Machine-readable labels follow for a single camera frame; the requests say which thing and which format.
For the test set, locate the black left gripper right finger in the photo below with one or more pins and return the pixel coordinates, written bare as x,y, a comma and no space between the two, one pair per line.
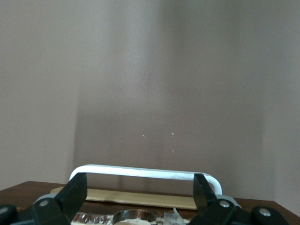
207,206

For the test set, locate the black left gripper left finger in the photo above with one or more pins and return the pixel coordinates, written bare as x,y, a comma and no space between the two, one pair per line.
70,204

